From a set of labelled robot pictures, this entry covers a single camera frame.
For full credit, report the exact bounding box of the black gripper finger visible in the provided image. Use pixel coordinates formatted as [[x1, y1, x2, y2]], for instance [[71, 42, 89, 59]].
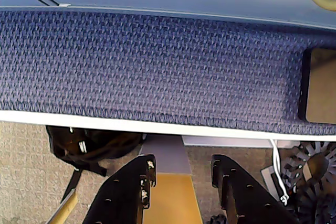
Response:
[[86, 155, 158, 224], [211, 154, 300, 224]]

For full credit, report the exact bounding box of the tan flat panel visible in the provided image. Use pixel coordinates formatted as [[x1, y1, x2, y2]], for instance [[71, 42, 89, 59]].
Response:
[[151, 173, 202, 224]]

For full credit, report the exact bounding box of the black bag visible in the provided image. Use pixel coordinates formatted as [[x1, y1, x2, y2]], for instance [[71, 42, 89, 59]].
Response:
[[46, 125, 145, 205]]

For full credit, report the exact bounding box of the tan wooden strip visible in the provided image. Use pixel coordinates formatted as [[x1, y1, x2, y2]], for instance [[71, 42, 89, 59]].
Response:
[[49, 189, 79, 224]]

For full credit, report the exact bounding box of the blue woven carpet mat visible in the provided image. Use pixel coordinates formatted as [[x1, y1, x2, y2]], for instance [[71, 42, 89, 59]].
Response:
[[0, 6, 336, 135]]

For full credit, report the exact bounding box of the dishwasher door with dish print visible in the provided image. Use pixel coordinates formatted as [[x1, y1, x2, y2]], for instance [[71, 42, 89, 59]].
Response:
[[7, 0, 336, 29]]

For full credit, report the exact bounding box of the white cable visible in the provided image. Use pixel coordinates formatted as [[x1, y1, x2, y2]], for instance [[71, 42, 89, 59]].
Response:
[[269, 138, 290, 207]]

